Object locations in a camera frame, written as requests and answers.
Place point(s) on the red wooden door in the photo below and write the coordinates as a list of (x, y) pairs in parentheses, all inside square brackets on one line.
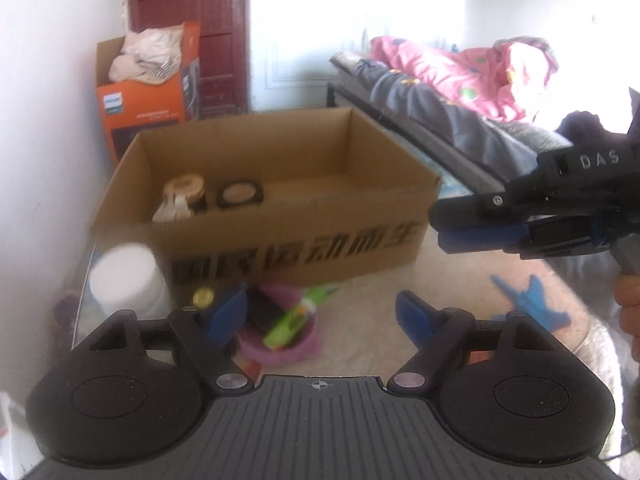
[(220, 35)]

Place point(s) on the black metal bed frame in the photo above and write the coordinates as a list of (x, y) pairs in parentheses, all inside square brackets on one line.
[(334, 95)]

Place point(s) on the green lip balm tube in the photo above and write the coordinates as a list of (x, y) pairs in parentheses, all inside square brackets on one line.
[(290, 322)]

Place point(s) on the pink plastic bowl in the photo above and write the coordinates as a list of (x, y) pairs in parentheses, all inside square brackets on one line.
[(300, 347)]

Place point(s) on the pink printed blanket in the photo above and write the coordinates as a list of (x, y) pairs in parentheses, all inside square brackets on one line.
[(450, 70)]

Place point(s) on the black tape roll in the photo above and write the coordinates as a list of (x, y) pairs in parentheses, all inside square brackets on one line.
[(240, 193)]

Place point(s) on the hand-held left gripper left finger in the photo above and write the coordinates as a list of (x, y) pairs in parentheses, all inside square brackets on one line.
[(227, 315)]

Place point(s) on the black key fob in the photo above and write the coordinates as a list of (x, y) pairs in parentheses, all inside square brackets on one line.
[(265, 310)]

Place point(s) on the white charger plug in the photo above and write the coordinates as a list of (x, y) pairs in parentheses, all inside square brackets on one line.
[(172, 210)]

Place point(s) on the dark jar gold lid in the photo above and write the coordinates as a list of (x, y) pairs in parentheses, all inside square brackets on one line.
[(185, 187)]

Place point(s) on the grey bed cover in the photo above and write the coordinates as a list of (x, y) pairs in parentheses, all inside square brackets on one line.
[(450, 125)]

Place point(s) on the orange appliance carton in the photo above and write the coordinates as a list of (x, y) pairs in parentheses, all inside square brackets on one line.
[(145, 110)]

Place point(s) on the person's right hand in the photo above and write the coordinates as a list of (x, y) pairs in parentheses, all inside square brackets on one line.
[(631, 310)]

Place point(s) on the brown cardboard box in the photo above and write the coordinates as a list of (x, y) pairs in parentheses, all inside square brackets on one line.
[(300, 255)]

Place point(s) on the white lid supplement bottle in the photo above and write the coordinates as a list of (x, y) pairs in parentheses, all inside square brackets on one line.
[(125, 275)]

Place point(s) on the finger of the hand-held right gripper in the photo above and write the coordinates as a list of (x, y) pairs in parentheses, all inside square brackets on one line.
[(475, 240), (465, 212)]

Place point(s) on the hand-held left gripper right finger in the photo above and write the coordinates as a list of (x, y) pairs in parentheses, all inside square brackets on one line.
[(415, 315)]

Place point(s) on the dark cloth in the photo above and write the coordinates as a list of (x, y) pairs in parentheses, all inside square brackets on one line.
[(582, 127)]

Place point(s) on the white plastic container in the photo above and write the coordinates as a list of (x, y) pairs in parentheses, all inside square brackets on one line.
[(10, 425)]

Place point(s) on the black cylinder gold cap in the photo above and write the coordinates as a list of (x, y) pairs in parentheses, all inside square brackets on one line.
[(203, 299)]

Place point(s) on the beige crumpled cloth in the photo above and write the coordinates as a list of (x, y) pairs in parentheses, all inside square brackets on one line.
[(145, 55)]

